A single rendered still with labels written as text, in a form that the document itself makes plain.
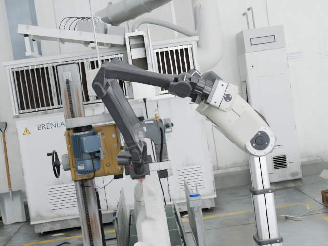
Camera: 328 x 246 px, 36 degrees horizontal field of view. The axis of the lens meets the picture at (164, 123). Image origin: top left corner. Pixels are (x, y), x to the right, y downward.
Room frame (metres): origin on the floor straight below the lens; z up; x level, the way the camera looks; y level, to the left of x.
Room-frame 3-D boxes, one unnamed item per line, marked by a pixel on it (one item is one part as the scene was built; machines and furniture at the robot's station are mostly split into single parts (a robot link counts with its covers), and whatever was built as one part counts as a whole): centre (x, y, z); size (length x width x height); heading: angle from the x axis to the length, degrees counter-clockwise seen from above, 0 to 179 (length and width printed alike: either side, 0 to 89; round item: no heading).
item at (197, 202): (3.04, -0.12, 0.81); 0.08 x 0.08 x 0.06; 2
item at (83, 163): (2.98, 0.49, 1.21); 0.15 x 0.15 x 0.25
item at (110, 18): (5.74, 0.68, 2.38); 1.53 x 0.53 x 0.61; 92
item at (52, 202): (6.38, 0.63, 1.05); 2.28 x 1.16 x 2.09; 92
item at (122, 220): (3.71, 0.41, 0.54); 1.05 x 0.02 x 0.41; 2
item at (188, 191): (3.73, -0.13, 0.54); 1.05 x 0.02 x 0.41; 2
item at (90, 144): (2.89, 0.44, 1.25); 0.10 x 0.08 x 0.12; 117
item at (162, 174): (3.16, 0.03, 0.98); 0.09 x 0.05 x 0.05; 92
